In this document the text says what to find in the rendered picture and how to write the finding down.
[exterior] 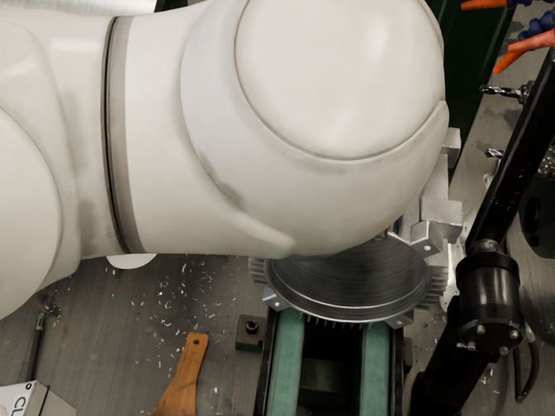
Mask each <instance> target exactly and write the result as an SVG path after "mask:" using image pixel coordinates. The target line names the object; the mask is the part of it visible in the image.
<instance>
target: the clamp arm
mask: <svg viewBox="0 0 555 416"><path fill-rule="evenodd" d="M554 138H555V46H552V47H550V48H549V50H548V52H547V55H546V57H545V59H544V61H543V64H542V67H541V69H540V70H539V72H538V76H537V77H536V80H535V82H534V85H533V87H532V89H531V91H530V94H529V96H528V99H527V101H526V103H525V105H524V108H523V110H522V112H521V114H520V116H519V119H518V121H517V124H516V126H515V128H514V131H513V133H512V135H511V137H510V140H509V143H508V144H507V146H506V148H505V152H504V153H503V156H502V158H501V160H500V163H499V165H498V167H497V169H496V172H495V175H494V177H493V178H492V181H491V184H490V186H489V188H488V190H487V192H486V195H485V197H484V200H483V202H482V204H481V207H480V209H479V211H478V213H477V216H476V219H475V220H474V222H473V224H472V227H471V229H470V232H469V234H468V236H467V239H466V241H465V251H466V256H468V255H470V254H473V253H476V252H477V250H479V245H478V244H480V243H482V244H481V248H490V246H489V243H493V244H492V245H491V246H492V249H493V250H494V251H495V252H498V251H499V250H500V246H501V245H502V243H503V241H504V239H505V236H506V235H507V233H508V231H509V229H510V226H511V225H512V223H513V221H514V219H515V216H516V214H517V212H518V210H519V208H520V206H521V204H522V202H523V200H524V198H525V196H526V194H527V192H528V190H529V188H530V186H531V184H532V182H533V180H534V178H535V176H536V174H537V172H538V170H539V168H540V166H541V164H542V162H543V160H544V158H545V156H546V154H547V152H548V150H549V148H550V146H551V144H552V142H553V140H554Z"/></svg>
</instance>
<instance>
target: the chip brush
mask: <svg viewBox="0 0 555 416"><path fill-rule="evenodd" d="M208 342H209V339H208V336H207V335H205V334H201V333H194V332H191V333H190V334H189V335H188V336H187V341H186V343H185V346H184V349H183V353H182V356H181V358H180V362H179V364H178V369H177V371H176V374H175V376H174V378H173V379H172V381H171V382H170V384H169V386H168V388H167V389H166V391H165V392H164V394H163V395H162V397H161V398H160V400H159V402H158V403H157V404H156V406H155V408H154V411H153V413H152V416H195V413H196V386H197V378H198V374H199V371H200V369H201V366H202V361H203V358H204V355H205V352H206V347H207V344H208ZM194 343H199V344H198V345H196V344H194Z"/></svg>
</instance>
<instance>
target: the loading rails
mask: <svg viewBox="0 0 555 416"><path fill-rule="evenodd" d="M299 315H300V311H299V310H296V309H294V308H292V307H289V308H286V309H284V310H280V311H276V310H274V309H273V308H272V307H270V306H268V312H267V318H264V317H258V316H252V315H246V314H241V315H240V317H239V322H238V328H237V333H236V338H235V349H236V350H241V351H247V352H258V353H261V360H260V366H259V377H258V383H257V389H256V395H255V401H254V411H253V416H296V408H297V406H304V407H310V408H317V409H328V410H334V411H339V412H344V416H403V373H406V374H408V373H410V370H411V368H412V366H413V341H412V338H407V337H404V327H401V328H398V329H393V328H392V327H391V326H389V325H388V324H387V323H386V322H384V321H379V322H374V323H372V326H371V328H370V329H368V323H365V324H363V326H362V328H361V330H359V329H358V327H359V324H354V325H353V328H352V329H350V324H349V349H348V363H346V362H334V361H328V360H322V359H316V358H310V357H303V356H302V352H303V343H304V335H305V327H306V314H304V313H302V316H301V319H299ZM274 332H275V333H274Z"/></svg>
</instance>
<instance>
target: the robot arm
mask: <svg viewBox="0 0 555 416"><path fill-rule="evenodd" d="M448 122H449V110H448V105H447V103H446V101H445V85H444V41H443V37H442V33H441V30H440V28H439V24H438V22H437V20H436V18H435V16H434V14H433V13H432V11H431V10H430V8H429V6H428V5H427V4H426V2H425V1H424V0H206V1H205V2H199V3H197V4H194V5H191V6H189V7H182V8H178V9H174V10H170V11H166V12H156V13H150V14H144V15H132V16H89V15H79V14H71V13H66V12H57V11H52V10H45V9H0V319H3V318H5V317H6V316H8V315H9V314H11V313H12V312H14V311H15V310H17V309H18V308H19V307H21V306H22V305H23V304H24V303H25V302H26V301H27V300H28V299H29V298H30V297H31V296H32V295H33V294H35V293H36V292H37V291H40V290H41V289H43V288H45V287H46V286H48V285H50V284H52V283H54V282H56V281H58V280H60V279H63V278H65V277H69V276H70V275H71V274H73V273H74V272H75V271H76V270H77V268H78V265H79V263H80V260H84V259H89V258H98V257H105V256H116V255H125V254H143V253H191V254H220V255H235V256H247V257H258V258H274V259H280V258H281V259H285V260H289V261H297V262H308V261H315V260H320V259H323V258H328V257H330V256H333V255H335V254H336V253H339V252H341V251H344V250H346V249H349V248H352V247H355V246H357V245H359V244H362V243H364V242H367V241H373V240H375V241H382V240H386V239H387V233H388V227H389V226H390V225H392V224H393V223H394V222H395V221H396V220H397V219H399V218H400V217H401V216H402V215H403V214H404V213H405V212H406V210H407V209H408V208H409V207H410V205H411V204H412V203H413V202H414V200H415V199H416V197H417V196H418V195H419V194H420V192H421V191H422V189H423V187H424V186H425V183H427V181H428V179H429V176H430V175H431V173H432V171H433V169H434V166H435V164H436V162H437V160H438V157H439V153H440V150H441V148H442V145H443V143H444V139H445V136H446V133H447V129H448Z"/></svg>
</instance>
